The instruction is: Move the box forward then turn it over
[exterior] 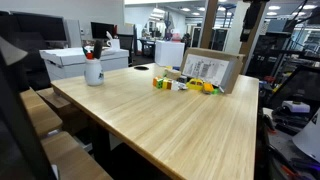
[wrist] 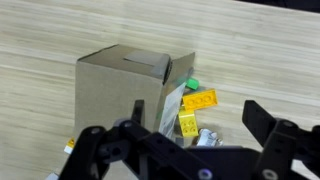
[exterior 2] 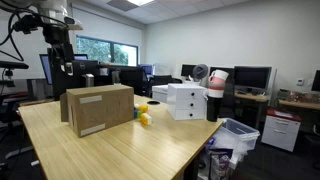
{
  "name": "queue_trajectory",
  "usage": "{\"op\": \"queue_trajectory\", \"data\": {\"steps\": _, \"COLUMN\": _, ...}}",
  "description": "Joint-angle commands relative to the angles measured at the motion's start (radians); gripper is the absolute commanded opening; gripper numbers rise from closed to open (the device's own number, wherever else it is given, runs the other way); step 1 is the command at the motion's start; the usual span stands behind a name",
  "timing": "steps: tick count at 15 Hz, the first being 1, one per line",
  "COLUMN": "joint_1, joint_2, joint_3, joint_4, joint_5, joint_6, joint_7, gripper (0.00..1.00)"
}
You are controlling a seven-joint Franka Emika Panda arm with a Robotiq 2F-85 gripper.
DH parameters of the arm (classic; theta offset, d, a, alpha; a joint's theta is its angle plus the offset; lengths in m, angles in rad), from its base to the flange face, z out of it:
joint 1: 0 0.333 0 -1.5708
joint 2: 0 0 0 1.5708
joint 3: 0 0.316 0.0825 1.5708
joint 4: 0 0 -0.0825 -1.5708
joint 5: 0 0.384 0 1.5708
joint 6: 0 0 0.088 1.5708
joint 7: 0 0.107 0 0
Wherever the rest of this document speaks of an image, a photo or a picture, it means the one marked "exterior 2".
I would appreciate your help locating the white red-top filing cabinet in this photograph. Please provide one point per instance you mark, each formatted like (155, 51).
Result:
(280, 131)

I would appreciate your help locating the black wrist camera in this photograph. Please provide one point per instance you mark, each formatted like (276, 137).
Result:
(28, 24)

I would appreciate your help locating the large black computer monitor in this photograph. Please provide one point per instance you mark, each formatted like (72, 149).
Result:
(252, 77)

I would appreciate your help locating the pink mug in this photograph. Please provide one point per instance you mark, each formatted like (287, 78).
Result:
(216, 81)

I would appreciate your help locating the white cup with red rim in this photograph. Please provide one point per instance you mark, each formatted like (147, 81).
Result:
(216, 93)

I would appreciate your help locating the clear plastic storage bin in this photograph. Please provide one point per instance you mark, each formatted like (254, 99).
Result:
(238, 131)

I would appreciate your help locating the black office chair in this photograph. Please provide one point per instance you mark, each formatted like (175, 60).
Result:
(163, 80)

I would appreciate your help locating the small green toy block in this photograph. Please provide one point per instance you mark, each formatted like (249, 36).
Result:
(139, 114)

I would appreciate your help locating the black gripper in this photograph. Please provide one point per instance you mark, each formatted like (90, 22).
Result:
(61, 50)

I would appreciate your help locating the black Dell monitor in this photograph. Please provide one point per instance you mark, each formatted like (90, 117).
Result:
(78, 75)

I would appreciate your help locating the ceiling air vent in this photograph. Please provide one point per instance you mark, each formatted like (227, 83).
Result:
(121, 4)

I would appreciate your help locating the wooden office desk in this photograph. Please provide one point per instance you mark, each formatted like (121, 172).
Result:
(298, 104)
(251, 97)

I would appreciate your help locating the blue rounded toy block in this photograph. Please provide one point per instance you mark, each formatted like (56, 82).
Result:
(135, 114)

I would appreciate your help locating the ceiling light panel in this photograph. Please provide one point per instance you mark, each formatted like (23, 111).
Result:
(140, 1)

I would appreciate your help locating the white three-drawer unit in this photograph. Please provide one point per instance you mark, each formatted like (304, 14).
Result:
(186, 103)

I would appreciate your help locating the window with green view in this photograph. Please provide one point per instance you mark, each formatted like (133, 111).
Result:
(106, 50)

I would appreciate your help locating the white mug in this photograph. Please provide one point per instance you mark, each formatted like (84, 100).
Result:
(222, 75)

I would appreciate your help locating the dark snack bag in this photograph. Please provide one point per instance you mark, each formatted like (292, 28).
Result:
(220, 163)

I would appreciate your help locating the gray round disc object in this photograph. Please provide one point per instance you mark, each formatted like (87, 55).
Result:
(200, 71)

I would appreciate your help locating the brown cardboard box with label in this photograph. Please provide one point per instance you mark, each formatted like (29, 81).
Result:
(100, 110)

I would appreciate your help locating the red and white cup stack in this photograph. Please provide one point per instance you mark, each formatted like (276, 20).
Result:
(212, 70)

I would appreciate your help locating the monitor with blue screen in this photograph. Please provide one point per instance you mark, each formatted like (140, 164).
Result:
(45, 68)
(146, 70)

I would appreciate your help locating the yellow toy block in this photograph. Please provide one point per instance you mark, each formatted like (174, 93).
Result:
(145, 119)
(143, 108)

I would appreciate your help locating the tall black tumbler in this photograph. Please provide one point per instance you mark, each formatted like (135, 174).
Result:
(214, 110)

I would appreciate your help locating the white wall thermostat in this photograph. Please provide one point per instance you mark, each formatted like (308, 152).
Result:
(300, 81)

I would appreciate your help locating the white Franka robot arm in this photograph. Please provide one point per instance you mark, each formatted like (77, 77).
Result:
(56, 10)

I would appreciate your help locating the white lidded storage box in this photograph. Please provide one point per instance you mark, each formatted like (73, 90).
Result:
(159, 93)

